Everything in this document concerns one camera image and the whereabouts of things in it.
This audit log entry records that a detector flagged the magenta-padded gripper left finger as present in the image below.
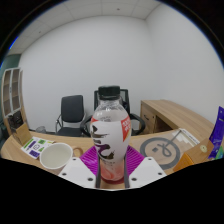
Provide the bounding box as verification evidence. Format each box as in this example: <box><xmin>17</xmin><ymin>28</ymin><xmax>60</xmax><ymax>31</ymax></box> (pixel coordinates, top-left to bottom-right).
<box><xmin>57</xmin><ymin>145</ymin><xmax>101</xmax><ymax>189</ymax></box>

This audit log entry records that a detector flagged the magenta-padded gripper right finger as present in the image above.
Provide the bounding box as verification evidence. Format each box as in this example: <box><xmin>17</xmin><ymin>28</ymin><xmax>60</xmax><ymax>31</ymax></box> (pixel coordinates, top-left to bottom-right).
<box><xmin>123</xmin><ymin>145</ymin><xmax>167</xmax><ymax>189</ymax></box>

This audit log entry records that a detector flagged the pink drink bottle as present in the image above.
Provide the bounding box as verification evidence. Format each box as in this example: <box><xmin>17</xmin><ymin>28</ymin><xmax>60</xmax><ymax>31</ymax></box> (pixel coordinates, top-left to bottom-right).
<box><xmin>89</xmin><ymin>85</ymin><xmax>132</xmax><ymax>183</ymax></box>

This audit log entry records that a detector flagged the white paper cup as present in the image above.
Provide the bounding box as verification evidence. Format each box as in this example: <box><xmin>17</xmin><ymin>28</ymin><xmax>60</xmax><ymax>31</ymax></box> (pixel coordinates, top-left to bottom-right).
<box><xmin>39</xmin><ymin>142</ymin><xmax>74</xmax><ymax>175</ymax></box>

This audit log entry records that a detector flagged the white printed sticker sheet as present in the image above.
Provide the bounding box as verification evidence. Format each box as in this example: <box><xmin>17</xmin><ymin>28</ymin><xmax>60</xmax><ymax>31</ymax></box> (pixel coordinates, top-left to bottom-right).
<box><xmin>21</xmin><ymin>135</ymin><xmax>56</xmax><ymax>160</ymax></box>

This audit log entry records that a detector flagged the orange cardboard box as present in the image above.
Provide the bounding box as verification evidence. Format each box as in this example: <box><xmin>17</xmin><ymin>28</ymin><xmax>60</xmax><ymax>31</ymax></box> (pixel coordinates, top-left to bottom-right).
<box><xmin>172</xmin><ymin>138</ymin><xmax>215</xmax><ymax>173</ymax></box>

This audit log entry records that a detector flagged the grey waste bin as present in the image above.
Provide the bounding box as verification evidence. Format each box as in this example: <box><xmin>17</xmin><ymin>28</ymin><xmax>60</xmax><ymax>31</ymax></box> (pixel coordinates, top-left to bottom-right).
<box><xmin>34</xmin><ymin>125</ymin><xmax>48</xmax><ymax>134</ymax></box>

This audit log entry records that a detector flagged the black padded office chair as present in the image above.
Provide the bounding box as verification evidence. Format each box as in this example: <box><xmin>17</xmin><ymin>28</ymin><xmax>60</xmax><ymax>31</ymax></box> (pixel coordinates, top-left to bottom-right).
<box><xmin>54</xmin><ymin>94</ymin><xmax>88</xmax><ymax>138</ymax></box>

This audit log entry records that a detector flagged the wooden side desk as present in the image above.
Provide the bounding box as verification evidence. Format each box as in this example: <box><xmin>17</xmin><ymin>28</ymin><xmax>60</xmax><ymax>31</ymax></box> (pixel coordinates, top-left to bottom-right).
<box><xmin>139</xmin><ymin>99</ymin><xmax>214</xmax><ymax>136</ymax></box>

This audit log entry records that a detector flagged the black mesh office chair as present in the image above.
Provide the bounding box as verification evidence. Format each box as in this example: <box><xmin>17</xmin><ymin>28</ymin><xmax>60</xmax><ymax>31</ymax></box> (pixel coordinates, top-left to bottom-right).
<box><xmin>89</xmin><ymin>88</ymin><xmax>146</xmax><ymax>137</ymax></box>

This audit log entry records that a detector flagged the large dark brown box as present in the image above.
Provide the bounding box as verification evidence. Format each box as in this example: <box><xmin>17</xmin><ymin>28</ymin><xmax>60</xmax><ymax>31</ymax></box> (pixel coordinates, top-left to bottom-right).
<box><xmin>8</xmin><ymin>111</ymin><xmax>33</xmax><ymax>146</ymax></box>

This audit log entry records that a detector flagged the purple standing pouch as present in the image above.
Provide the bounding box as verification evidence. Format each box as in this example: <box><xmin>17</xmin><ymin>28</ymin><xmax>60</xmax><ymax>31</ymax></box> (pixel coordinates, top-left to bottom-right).
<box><xmin>207</xmin><ymin>106</ymin><xmax>224</xmax><ymax>161</ymax></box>

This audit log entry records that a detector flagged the wooden glass-door shelf cabinet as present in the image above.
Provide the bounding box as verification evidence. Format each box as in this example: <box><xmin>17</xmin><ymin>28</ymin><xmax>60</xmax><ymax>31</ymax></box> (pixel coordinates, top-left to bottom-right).
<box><xmin>0</xmin><ymin>67</ymin><xmax>28</xmax><ymax>134</ymax></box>

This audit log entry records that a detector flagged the grey ring-print round mat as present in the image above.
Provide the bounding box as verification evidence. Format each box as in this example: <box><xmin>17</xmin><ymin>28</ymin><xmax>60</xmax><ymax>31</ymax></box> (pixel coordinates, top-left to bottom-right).
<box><xmin>139</xmin><ymin>134</ymin><xmax>183</xmax><ymax>167</ymax></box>

